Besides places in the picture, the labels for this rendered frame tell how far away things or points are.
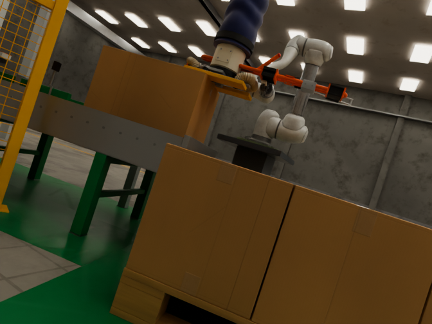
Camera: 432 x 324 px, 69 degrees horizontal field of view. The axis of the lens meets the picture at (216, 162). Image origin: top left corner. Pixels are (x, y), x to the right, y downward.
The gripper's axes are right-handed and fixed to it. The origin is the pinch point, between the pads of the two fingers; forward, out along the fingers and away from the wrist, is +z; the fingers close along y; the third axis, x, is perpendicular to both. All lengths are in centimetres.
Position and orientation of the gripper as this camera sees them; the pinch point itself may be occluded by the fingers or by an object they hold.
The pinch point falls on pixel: (265, 76)
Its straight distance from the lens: 180.8
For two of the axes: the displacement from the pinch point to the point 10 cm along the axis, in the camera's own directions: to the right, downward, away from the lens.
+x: -9.3, -3.1, 1.9
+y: -3.2, 9.5, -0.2
